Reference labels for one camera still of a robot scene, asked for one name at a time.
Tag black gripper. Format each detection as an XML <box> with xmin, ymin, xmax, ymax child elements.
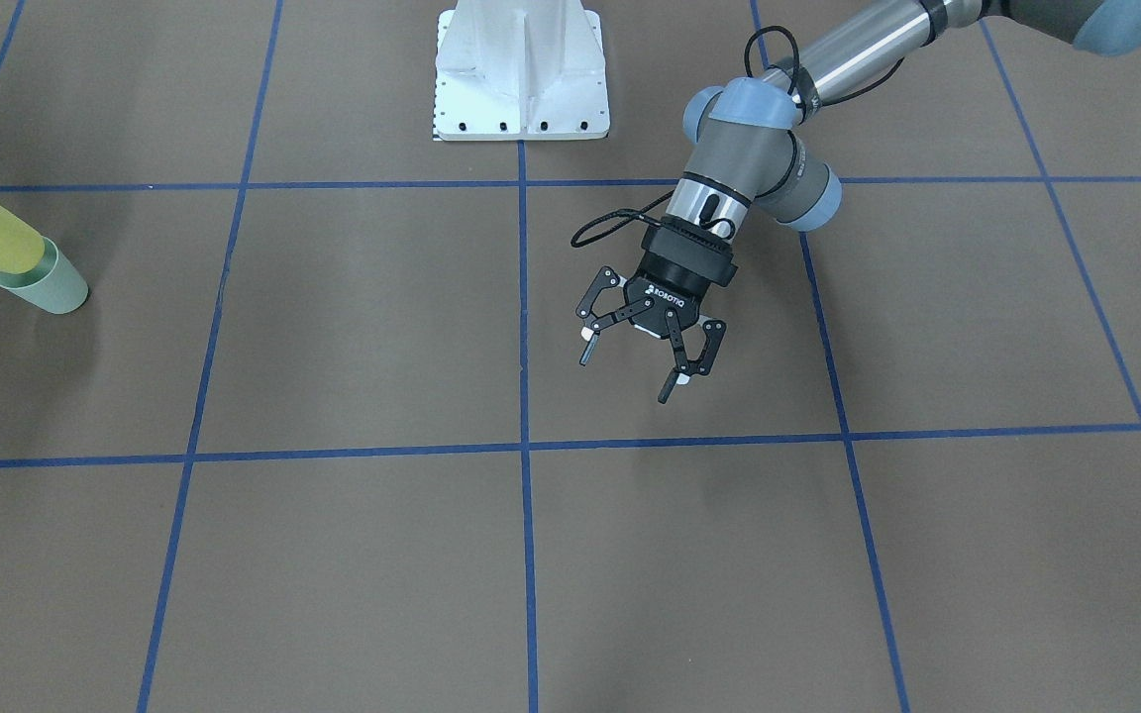
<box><xmin>575</xmin><ymin>222</ymin><xmax>738</xmax><ymax>405</ymax></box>

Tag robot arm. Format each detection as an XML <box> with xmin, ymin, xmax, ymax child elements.
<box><xmin>571</xmin><ymin>1</ymin><xmax>1141</xmax><ymax>402</ymax></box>

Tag green plastic cup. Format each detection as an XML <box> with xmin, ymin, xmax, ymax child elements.
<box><xmin>0</xmin><ymin>238</ymin><xmax>90</xmax><ymax>315</ymax></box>

